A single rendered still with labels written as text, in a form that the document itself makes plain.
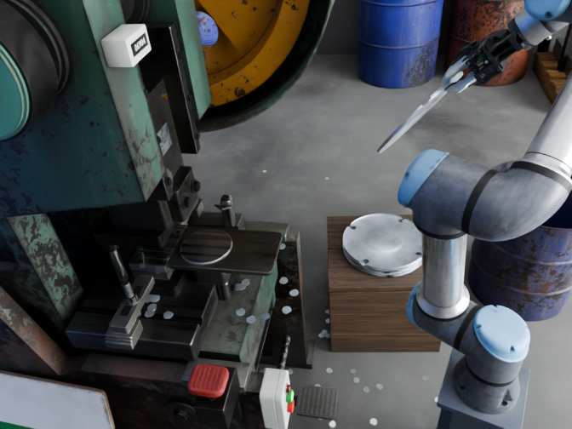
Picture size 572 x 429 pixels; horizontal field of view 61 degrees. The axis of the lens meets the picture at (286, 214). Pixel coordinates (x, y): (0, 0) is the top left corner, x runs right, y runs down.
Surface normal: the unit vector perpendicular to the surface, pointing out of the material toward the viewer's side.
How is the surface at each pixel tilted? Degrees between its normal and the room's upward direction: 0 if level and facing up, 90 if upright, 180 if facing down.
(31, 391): 78
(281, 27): 90
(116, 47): 90
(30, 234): 90
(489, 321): 7
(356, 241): 0
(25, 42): 71
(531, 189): 41
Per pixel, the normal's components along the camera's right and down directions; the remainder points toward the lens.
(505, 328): 0.02, -0.73
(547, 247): -0.22, 0.65
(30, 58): 0.95, -0.10
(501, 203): -0.36, -0.07
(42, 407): -0.25, 0.44
